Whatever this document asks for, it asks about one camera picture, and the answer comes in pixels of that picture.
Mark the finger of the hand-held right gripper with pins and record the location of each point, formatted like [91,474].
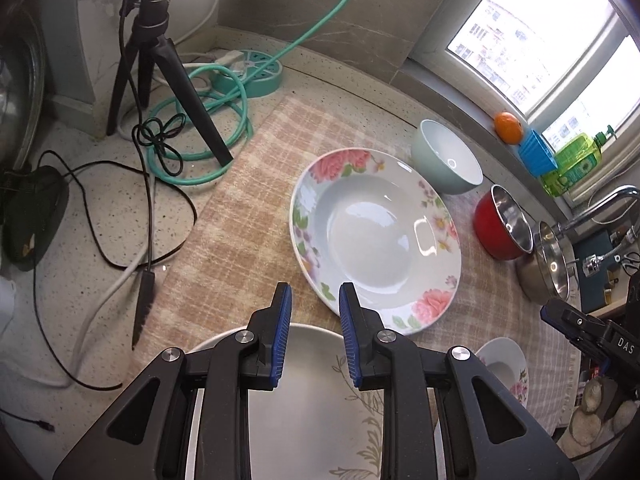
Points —
[575,325]

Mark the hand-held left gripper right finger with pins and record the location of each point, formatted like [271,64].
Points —
[350,340]

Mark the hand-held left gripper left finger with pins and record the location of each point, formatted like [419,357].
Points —
[282,330]

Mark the plain steel bowl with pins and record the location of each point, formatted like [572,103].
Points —
[530,275]

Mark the white leaf pattern plate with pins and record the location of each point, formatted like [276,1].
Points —
[310,410]

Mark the small floral bowl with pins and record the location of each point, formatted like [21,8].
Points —
[500,360]

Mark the large floral plate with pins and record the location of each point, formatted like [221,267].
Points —
[370,230]

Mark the red steel bowl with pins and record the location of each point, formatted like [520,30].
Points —
[487,230]

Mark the light blue bowl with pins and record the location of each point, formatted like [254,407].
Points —
[440,150]

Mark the person's right hand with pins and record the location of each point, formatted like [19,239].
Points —
[597,402]

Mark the dark blue storage box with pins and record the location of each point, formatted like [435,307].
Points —
[595,290]

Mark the pink plaid cloth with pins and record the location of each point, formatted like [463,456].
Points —
[240,220]

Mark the chrome faucet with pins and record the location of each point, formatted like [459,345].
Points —
[615,195]

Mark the green dish soap bottle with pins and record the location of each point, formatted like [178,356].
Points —
[575,160]

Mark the blue fluted cup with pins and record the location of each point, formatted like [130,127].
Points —
[537,155]

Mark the orange fruit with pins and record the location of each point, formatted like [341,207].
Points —
[507,127]

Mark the teal round power strip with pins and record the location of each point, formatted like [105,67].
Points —
[265,82]

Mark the black round stand base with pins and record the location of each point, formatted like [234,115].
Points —
[35,210]

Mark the window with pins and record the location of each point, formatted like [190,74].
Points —
[525,35]

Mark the steel pot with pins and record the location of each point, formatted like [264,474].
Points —
[20,100]

